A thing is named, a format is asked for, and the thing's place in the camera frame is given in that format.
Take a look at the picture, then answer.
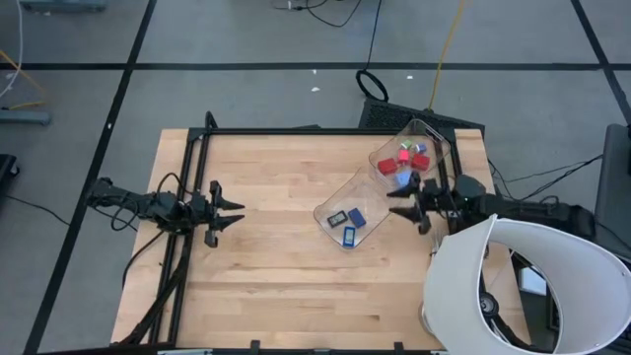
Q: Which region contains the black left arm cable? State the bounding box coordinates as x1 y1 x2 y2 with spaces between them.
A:
108 171 198 233

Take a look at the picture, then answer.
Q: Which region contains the yellow floor cable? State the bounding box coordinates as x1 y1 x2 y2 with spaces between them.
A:
0 48 50 110

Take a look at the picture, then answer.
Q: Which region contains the blue grey floor foot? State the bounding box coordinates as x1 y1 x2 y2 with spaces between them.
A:
19 0 107 14
0 108 53 127

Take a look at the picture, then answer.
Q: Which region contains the black perforated panel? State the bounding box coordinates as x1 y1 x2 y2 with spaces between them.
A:
358 97 487 144

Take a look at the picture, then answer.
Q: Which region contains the white floor cable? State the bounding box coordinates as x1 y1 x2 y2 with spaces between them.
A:
0 0 25 100

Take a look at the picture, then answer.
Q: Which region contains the dark grey cabinet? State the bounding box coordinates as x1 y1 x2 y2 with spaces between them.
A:
591 122 631 248

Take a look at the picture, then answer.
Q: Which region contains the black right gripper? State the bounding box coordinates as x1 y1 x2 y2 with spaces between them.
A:
386 171 459 236

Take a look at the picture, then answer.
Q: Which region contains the white lamp shade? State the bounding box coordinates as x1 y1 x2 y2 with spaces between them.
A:
422 211 631 355

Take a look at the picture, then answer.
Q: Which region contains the clear plastic bin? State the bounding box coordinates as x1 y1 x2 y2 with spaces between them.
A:
313 164 405 249
368 117 453 191

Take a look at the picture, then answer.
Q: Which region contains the black hanging cable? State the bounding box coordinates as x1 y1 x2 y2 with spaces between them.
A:
355 0 390 104

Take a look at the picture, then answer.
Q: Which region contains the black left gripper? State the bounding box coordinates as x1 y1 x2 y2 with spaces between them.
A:
189 179 246 249

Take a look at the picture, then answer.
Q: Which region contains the yellow hanging cable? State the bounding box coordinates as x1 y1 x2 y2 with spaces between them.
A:
427 0 467 112

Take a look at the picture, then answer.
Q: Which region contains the clear plastic piece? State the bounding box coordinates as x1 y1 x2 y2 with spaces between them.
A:
418 229 445 257

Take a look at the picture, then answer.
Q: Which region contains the black aluminium table frame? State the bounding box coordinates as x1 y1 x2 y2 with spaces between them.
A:
115 110 467 346

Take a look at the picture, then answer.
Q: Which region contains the black floor cable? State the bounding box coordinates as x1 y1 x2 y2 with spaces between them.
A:
273 0 364 29

